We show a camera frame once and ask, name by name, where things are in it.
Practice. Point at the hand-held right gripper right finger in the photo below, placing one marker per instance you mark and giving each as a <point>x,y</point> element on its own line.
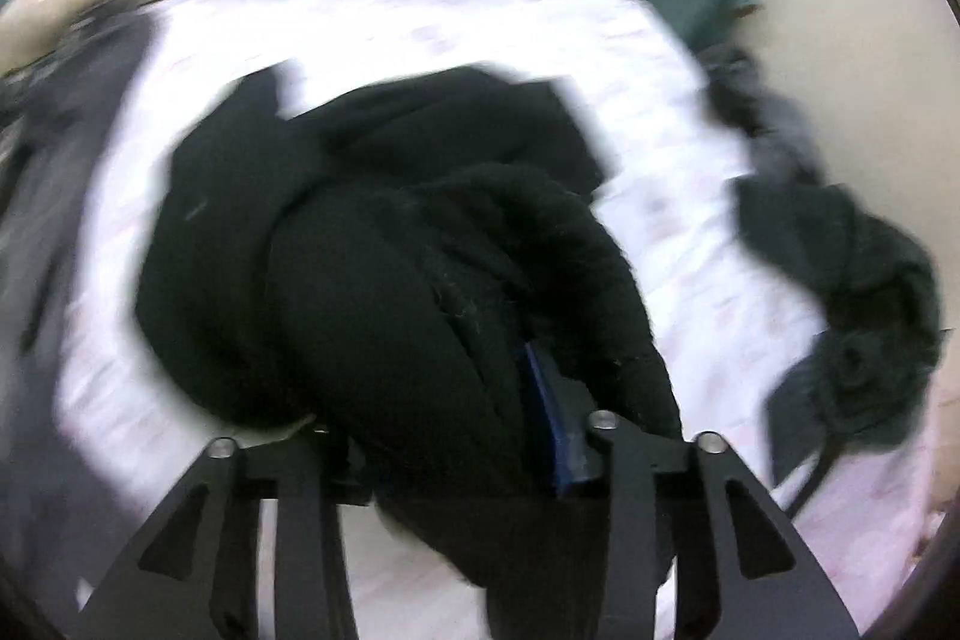
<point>553,419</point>

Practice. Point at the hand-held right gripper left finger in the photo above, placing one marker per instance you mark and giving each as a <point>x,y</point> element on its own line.
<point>300,469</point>

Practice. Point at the black pants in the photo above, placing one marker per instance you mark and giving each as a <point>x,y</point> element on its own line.
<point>375,265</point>

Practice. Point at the dark grey pants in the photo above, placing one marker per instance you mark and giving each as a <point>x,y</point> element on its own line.
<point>52,220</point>

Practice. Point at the dark green garment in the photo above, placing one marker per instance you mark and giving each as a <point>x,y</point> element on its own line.
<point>862,295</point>

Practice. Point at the dark grey cloth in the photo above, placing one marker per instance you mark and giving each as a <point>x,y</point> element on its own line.
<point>757,108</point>

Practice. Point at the floral bed sheet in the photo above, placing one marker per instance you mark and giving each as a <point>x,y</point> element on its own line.
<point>465,18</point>

